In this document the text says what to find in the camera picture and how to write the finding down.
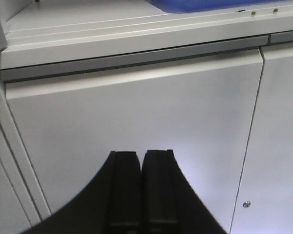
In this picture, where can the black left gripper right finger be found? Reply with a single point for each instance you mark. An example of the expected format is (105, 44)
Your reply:
(170, 205)

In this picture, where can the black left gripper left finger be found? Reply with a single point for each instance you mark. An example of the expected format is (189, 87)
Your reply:
(109, 204)

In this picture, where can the white cabinet door left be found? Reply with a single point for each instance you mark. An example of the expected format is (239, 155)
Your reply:
(201, 108)

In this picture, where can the white cabinet door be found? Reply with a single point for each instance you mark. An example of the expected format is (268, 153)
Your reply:
(201, 108)
(265, 200)

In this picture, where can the white cabinet door right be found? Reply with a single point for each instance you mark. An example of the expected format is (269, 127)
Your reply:
(265, 200)

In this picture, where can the grey cabinet shelf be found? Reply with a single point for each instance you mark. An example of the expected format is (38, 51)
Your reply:
(52, 31)

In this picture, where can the blue plastic tray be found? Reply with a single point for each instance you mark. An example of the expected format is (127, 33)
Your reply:
(177, 6)

